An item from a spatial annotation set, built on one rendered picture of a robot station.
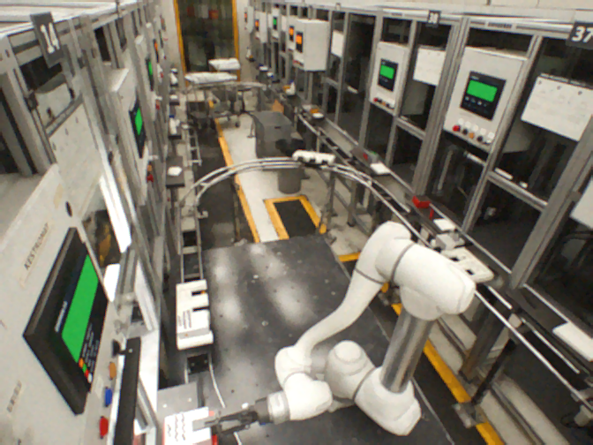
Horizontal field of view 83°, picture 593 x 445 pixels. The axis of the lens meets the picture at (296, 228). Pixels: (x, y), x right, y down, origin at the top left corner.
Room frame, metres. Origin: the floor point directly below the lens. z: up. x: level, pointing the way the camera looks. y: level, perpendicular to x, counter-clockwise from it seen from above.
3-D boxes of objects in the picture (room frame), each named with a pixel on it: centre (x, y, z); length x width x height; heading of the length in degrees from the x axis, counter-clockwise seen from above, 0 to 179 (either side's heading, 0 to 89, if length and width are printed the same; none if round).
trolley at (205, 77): (6.30, 1.60, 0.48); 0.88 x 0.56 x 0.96; 126
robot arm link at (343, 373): (0.82, -0.23, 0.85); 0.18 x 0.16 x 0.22; 46
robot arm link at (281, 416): (0.57, 0.04, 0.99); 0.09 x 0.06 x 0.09; 18
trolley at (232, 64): (7.64, 1.61, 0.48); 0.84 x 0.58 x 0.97; 26
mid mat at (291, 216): (3.23, 0.02, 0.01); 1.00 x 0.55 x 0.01; 18
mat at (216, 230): (5.34, 1.51, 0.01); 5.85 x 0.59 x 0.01; 18
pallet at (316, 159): (2.94, -0.13, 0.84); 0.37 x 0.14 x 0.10; 76
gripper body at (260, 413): (0.55, 0.11, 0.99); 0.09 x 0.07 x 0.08; 108
